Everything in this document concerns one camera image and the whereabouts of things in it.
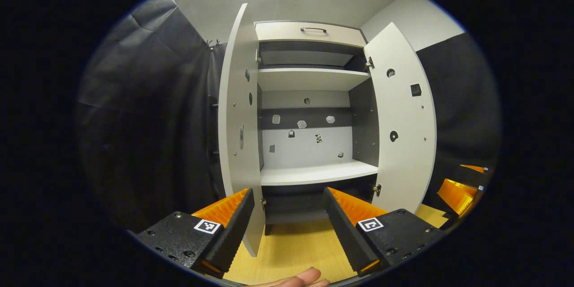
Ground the cabinet door with headphone sticker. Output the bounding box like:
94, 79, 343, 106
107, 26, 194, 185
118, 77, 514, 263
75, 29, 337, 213
363, 22, 438, 213

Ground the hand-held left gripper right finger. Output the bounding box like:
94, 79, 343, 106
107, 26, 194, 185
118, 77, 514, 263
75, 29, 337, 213
323, 187, 445, 278

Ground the grey double-door shoe cabinet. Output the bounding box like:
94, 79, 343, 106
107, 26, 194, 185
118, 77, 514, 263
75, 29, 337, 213
217, 20, 438, 236

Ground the cabinet door with camera sticker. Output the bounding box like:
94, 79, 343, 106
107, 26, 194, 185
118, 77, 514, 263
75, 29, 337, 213
217, 3, 266, 257

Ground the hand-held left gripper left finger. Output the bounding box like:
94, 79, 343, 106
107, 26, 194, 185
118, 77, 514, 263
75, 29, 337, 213
136, 187, 255, 278

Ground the white cabinet shelf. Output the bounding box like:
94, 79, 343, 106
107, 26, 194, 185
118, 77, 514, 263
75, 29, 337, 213
257, 68, 371, 92
261, 160, 379, 187

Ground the grey cabinet drawer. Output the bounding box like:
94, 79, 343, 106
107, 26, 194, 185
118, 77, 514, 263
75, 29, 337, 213
254, 21, 368, 48

